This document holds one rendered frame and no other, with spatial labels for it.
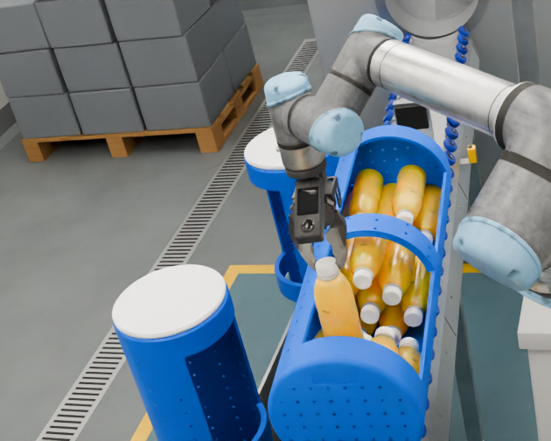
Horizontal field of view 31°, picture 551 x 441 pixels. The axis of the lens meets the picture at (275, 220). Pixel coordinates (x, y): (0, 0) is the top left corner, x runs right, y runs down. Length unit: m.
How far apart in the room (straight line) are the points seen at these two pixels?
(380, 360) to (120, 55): 3.79
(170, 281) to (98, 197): 2.88
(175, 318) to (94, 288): 2.26
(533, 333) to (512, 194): 0.65
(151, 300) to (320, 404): 0.71
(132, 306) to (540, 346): 0.99
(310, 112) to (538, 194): 0.44
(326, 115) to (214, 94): 3.90
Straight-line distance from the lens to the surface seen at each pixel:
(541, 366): 1.94
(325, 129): 1.51
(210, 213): 4.82
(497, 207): 1.26
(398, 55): 1.49
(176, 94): 5.32
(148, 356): 2.34
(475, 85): 1.38
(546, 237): 1.27
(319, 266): 1.76
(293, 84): 1.60
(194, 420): 2.44
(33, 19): 5.51
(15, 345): 4.41
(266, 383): 3.46
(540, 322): 1.90
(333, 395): 1.81
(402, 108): 2.90
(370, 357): 1.77
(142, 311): 2.38
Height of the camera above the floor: 2.33
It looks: 30 degrees down
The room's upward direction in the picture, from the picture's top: 15 degrees counter-clockwise
